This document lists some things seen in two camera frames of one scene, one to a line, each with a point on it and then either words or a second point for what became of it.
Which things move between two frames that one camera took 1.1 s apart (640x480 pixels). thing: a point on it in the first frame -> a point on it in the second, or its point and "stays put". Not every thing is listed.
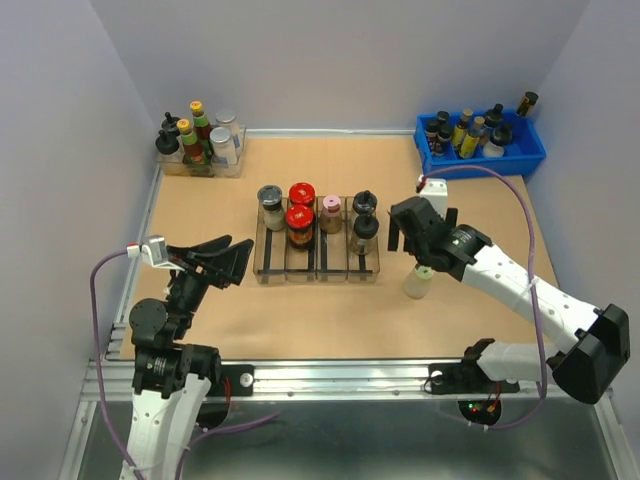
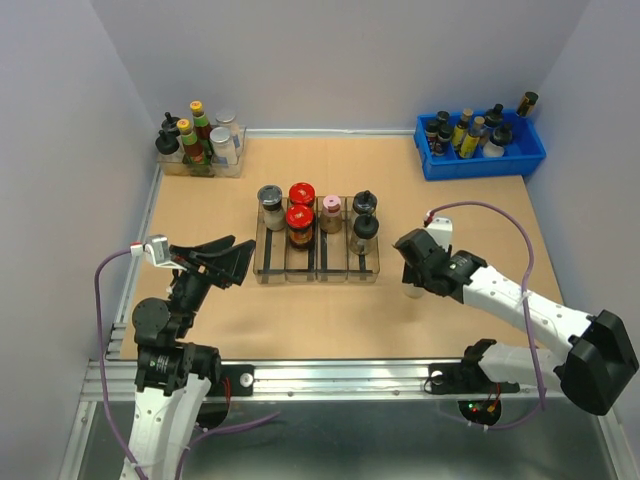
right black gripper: x=394 y=231 -> x=410 y=275
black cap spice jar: x=364 y=202 stays put
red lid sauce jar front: x=300 y=220 stays put
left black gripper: x=217 y=269 stays put
